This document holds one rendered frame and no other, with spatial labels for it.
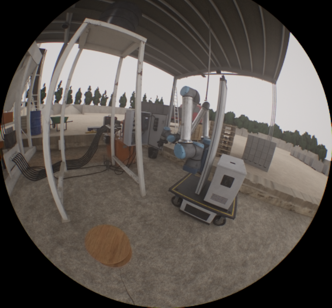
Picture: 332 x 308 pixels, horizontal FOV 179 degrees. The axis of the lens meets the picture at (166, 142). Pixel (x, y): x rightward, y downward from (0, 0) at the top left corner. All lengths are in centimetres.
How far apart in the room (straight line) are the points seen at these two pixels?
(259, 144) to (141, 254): 357
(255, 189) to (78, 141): 498
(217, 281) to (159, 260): 63
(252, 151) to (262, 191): 146
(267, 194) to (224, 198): 154
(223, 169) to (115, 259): 126
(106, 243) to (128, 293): 53
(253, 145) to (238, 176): 249
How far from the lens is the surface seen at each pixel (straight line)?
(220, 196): 130
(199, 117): 159
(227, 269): 144
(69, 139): 394
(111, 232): 110
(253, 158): 361
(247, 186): 253
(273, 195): 275
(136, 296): 121
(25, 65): 338
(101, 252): 105
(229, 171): 114
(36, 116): 495
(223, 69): 752
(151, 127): 194
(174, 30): 551
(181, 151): 98
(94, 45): 241
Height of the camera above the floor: 120
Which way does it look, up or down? 13 degrees down
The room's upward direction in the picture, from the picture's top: 9 degrees clockwise
